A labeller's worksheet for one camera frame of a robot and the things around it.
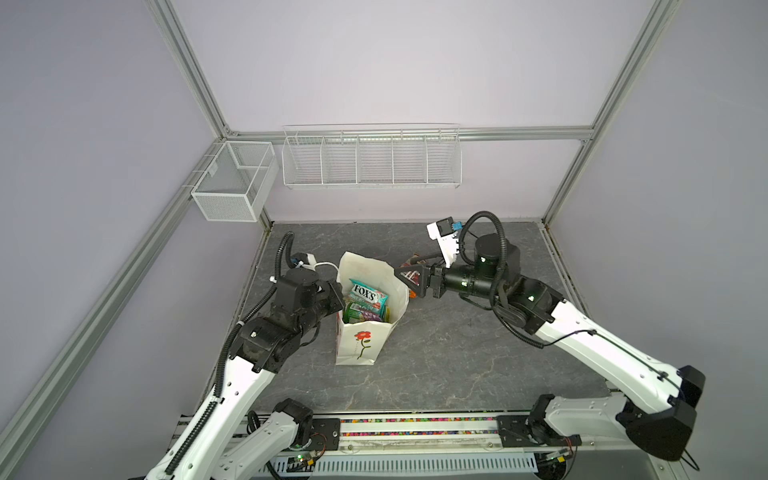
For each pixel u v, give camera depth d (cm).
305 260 63
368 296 82
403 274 58
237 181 102
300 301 49
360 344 73
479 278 53
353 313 79
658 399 39
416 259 66
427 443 74
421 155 105
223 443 41
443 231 55
